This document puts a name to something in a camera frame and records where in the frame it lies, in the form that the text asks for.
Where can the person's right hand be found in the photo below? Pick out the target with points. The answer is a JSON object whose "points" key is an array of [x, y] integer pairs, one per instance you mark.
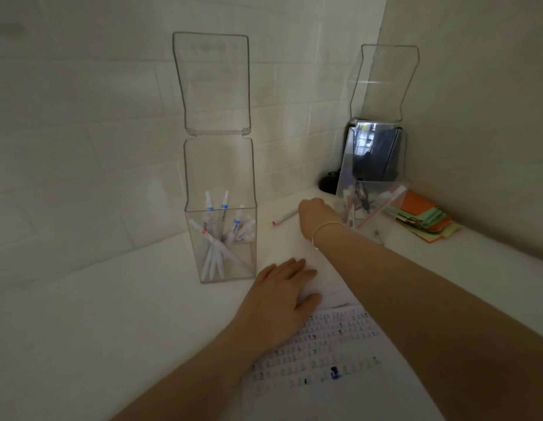
{"points": [[317, 219]]}

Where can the person's left hand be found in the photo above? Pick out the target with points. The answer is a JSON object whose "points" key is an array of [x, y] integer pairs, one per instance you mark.
{"points": [[280, 311]]}

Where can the thick white marker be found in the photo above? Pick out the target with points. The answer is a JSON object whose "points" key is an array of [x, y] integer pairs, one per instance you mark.
{"points": [[349, 210]]}

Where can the clear pen black grip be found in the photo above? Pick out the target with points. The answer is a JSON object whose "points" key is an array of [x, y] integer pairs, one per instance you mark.
{"points": [[361, 195]]}

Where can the white pen light blue band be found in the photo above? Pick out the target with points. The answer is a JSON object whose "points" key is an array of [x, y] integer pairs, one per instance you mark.
{"points": [[224, 208]]}

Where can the white paper sheet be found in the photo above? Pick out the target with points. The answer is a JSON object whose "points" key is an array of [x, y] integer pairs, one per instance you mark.
{"points": [[341, 390]]}

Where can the clear acrylic box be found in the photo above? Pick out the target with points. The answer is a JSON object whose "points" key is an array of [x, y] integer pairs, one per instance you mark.
{"points": [[385, 83], [219, 166]]}

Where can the person's left forearm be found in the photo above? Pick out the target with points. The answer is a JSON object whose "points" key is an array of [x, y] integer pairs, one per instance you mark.
{"points": [[188, 390]]}

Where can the person's right forearm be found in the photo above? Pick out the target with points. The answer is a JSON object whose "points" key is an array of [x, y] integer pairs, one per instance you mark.
{"points": [[429, 324]]}

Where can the black bag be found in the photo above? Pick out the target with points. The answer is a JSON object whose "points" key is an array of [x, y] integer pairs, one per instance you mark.
{"points": [[327, 184]]}

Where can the stack of coloured sticky notes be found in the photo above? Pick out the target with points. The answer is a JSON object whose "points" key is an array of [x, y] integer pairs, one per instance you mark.
{"points": [[414, 201]]}

